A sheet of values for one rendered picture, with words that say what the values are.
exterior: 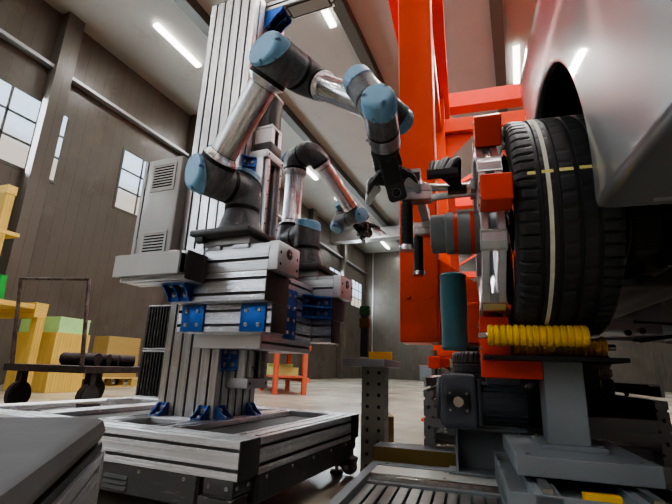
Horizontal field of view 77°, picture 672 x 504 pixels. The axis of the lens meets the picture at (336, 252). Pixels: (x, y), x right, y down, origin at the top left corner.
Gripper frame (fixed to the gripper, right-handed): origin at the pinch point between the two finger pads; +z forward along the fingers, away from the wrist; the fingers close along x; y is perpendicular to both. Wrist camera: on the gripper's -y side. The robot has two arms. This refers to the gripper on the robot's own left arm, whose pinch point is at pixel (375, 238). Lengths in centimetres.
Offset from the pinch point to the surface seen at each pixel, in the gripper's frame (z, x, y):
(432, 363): 92, -14, 30
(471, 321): -4, 49, 78
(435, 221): -55, 61, 74
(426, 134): -45, 57, 2
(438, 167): -71, 70, 70
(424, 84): -56, 63, -21
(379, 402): 4, 1, 97
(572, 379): -21, 80, 117
